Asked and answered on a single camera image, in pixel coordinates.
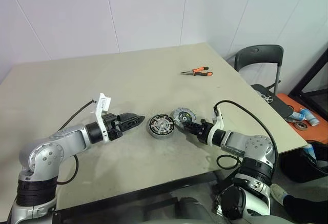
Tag motor housing with copper windings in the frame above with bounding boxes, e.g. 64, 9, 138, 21
147, 114, 176, 139

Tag orange black pliers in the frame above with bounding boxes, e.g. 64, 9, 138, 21
180, 66, 214, 77

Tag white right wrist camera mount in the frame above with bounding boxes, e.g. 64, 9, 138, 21
207, 105, 226, 147

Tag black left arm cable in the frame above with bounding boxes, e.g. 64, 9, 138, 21
56, 100, 96, 185

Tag silver spoked rotor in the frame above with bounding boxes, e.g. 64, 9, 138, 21
149, 115, 175, 134

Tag bystander dark trouser leg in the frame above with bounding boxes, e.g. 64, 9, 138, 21
283, 194, 328, 217

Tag grey round motor lid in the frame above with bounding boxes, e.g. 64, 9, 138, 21
171, 107, 197, 130

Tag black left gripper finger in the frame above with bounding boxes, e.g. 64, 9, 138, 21
117, 112, 147, 124
119, 118, 145, 134

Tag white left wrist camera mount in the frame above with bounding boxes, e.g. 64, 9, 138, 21
92, 92, 113, 142

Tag black waste bin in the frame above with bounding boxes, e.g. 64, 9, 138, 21
279, 139, 328, 184

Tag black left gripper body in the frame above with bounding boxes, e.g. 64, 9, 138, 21
102, 112, 124, 142

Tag bystander white shoe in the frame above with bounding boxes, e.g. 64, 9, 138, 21
270, 182, 290, 205

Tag black plastic chair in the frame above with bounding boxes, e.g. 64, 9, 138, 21
234, 44, 293, 118

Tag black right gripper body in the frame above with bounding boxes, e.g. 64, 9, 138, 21
196, 118, 215, 145

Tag black framed desk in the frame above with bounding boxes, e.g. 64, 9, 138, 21
288, 47, 328, 112

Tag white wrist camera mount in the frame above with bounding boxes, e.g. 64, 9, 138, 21
207, 105, 226, 147
92, 92, 113, 142

